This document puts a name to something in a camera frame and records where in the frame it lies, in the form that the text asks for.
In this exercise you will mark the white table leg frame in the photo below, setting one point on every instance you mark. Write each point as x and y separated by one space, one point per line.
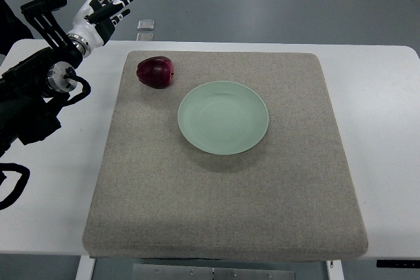
85 268

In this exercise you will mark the light green plate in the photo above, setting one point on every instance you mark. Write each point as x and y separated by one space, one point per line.
223 118

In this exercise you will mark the metal bracket under table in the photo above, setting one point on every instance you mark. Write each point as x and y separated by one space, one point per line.
149 271

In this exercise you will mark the beige fabric cushion mat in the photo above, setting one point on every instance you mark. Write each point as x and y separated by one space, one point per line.
289 198

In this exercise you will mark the black table control panel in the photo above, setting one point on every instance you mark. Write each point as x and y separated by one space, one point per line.
402 264

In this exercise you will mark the clear floor socket cover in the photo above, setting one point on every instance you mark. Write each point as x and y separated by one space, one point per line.
145 25

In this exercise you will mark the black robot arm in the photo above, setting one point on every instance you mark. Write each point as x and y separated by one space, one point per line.
34 91

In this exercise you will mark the red apple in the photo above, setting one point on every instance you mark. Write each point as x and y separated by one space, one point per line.
156 72

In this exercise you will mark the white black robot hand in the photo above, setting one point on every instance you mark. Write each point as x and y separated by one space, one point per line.
95 23

